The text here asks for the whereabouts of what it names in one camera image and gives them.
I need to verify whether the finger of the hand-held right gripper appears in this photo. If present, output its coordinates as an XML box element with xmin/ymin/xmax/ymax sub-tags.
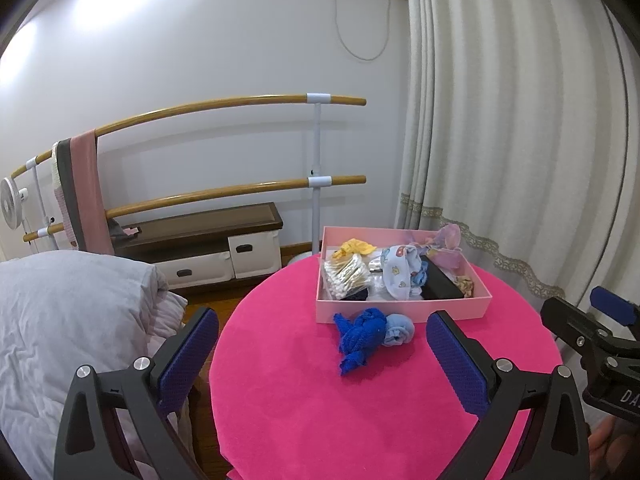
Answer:
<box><xmin>589</xmin><ymin>286</ymin><xmax>640</xmax><ymax>328</ymax></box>
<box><xmin>540</xmin><ymin>296</ymin><xmax>621</xmax><ymax>361</ymax></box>

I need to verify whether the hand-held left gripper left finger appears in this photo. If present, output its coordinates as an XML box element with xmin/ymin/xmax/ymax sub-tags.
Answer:
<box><xmin>52</xmin><ymin>306</ymin><xmax>221</xmax><ymax>480</ymax></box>

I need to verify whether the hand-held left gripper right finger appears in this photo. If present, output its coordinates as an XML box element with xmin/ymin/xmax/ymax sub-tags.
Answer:
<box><xmin>426</xmin><ymin>310</ymin><xmax>591</xmax><ymax>480</ymax></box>

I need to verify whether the pink box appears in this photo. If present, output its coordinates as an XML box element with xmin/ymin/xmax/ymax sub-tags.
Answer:
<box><xmin>315</xmin><ymin>226</ymin><xmax>493</xmax><ymax>323</ymax></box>

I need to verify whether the black leather pouch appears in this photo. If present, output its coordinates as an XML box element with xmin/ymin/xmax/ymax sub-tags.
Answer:
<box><xmin>419</xmin><ymin>255</ymin><xmax>466</xmax><ymax>301</ymax></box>

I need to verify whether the royal blue knitted cloth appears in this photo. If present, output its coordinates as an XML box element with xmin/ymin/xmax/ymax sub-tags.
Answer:
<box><xmin>333</xmin><ymin>307</ymin><xmax>390</xmax><ymax>377</ymax></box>

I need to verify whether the printed light blue baby cloth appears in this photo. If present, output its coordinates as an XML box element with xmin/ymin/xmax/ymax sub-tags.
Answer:
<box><xmin>380</xmin><ymin>244</ymin><xmax>426</xmax><ymax>301</ymax></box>

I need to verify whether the clear plastic bag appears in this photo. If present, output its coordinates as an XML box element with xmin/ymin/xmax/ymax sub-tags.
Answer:
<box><xmin>367</xmin><ymin>255</ymin><xmax>388</xmax><ymax>293</ymax></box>

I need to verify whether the bag of cotton swabs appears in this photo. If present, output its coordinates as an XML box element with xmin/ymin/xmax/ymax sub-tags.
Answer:
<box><xmin>322</xmin><ymin>252</ymin><xmax>372</xmax><ymax>301</ymax></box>

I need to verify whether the person's right hand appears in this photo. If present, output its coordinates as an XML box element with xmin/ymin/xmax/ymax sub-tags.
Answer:
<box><xmin>587</xmin><ymin>417</ymin><xmax>621</xmax><ymax>466</ymax></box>

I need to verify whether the white cabinet drawer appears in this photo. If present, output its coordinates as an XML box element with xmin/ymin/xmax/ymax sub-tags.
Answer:
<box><xmin>160</xmin><ymin>252</ymin><xmax>235</xmax><ymax>286</ymax></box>
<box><xmin>228</xmin><ymin>232</ymin><xmax>281</xmax><ymax>280</ymax></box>

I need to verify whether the round pink table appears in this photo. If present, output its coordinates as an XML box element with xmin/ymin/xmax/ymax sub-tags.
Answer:
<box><xmin>209</xmin><ymin>252</ymin><xmax>561</xmax><ymax>480</ymax></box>

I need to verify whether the white duvet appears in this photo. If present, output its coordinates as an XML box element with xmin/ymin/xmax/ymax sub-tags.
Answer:
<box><xmin>0</xmin><ymin>250</ymin><xmax>188</xmax><ymax>480</ymax></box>

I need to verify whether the pink organza scrunchie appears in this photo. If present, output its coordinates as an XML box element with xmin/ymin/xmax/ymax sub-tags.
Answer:
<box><xmin>415</xmin><ymin>223</ymin><xmax>463</xmax><ymax>268</ymax></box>

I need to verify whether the dark wooden cabinet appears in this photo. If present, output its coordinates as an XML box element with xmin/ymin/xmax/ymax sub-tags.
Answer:
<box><xmin>102</xmin><ymin>202</ymin><xmax>284</xmax><ymax>291</ymax></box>

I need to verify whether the small grey pink cloth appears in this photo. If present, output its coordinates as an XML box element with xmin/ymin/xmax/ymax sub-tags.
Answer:
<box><xmin>107</xmin><ymin>220</ymin><xmax>143</xmax><ymax>239</ymax></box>

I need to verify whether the yellow crochet toy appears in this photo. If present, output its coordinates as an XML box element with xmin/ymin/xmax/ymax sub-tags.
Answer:
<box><xmin>332</xmin><ymin>239</ymin><xmax>378</xmax><ymax>261</ymax></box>

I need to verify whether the pink hanging cloth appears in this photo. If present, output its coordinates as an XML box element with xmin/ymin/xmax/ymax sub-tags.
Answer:
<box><xmin>69</xmin><ymin>130</ymin><xmax>116</xmax><ymax>256</ymax></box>

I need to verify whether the cream curtain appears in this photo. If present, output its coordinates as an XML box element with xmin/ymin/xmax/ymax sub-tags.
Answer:
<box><xmin>392</xmin><ymin>0</ymin><xmax>640</xmax><ymax>356</ymax></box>

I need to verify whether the grey striped knit cloth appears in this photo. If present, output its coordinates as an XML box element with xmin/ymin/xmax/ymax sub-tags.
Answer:
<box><xmin>51</xmin><ymin>140</ymin><xmax>86</xmax><ymax>251</ymax></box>

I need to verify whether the white electric fan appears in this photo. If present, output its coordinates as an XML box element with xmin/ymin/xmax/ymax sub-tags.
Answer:
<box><xmin>0</xmin><ymin>176</ymin><xmax>31</xmax><ymax>233</ymax></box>

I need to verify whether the white barre post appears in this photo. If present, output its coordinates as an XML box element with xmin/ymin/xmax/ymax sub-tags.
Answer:
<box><xmin>26</xmin><ymin>157</ymin><xmax>57</xmax><ymax>251</ymax></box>
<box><xmin>282</xmin><ymin>92</ymin><xmax>333</xmax><ymax>268</ymax></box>

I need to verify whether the short wooden barre rail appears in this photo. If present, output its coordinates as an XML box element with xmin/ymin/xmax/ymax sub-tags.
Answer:
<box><xmin>22</xmin><ymin>175</ymin><xmax>367</xmax><ymax>242</ymax></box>

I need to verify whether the long wooden barre rail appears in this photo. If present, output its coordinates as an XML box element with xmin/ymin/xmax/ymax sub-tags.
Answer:
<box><xmin>10</xmin><ymin>92</ymin><xmax>367</xmax><ymax>181</ymax></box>

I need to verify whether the white power cable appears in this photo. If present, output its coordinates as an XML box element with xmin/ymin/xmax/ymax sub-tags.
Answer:
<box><xmin>330</xmin><ymin>0</ymin><xmax>393</xmax><ymax>61</ymax></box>

